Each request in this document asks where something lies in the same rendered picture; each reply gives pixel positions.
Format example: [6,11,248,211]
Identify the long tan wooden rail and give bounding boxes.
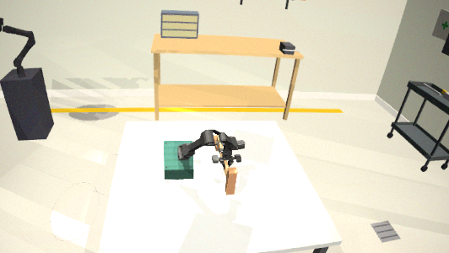
[216,135,229,177]

